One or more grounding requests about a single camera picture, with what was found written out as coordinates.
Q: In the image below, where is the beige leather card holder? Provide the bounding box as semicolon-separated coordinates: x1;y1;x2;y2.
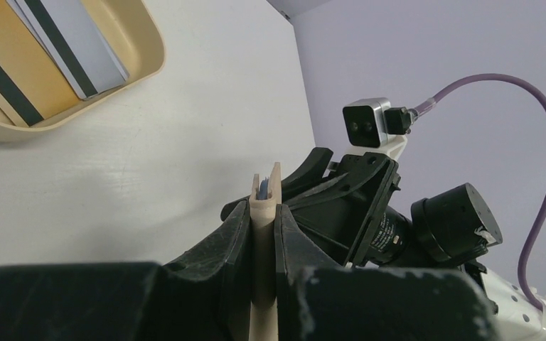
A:
248;162;282;340

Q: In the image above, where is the yellow card with black stripe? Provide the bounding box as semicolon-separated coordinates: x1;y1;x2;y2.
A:
0;1;80;127

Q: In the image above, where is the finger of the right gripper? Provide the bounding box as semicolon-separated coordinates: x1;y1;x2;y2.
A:
282;147;333;188
220;197;251;222

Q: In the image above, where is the beige oval tray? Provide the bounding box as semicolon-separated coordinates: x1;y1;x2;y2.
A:
0;1;165;142

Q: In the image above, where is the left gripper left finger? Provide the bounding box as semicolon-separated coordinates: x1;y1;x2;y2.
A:
0;201;252;340

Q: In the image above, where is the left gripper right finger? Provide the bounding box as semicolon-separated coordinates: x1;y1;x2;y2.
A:
274;205;502;340

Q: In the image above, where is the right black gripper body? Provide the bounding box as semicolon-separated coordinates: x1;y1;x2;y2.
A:
285;153;402;266

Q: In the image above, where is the grey card with black stripe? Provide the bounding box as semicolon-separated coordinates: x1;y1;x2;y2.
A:
7;1;129;100

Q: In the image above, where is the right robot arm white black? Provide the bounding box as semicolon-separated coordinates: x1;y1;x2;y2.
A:
250;148;546;340

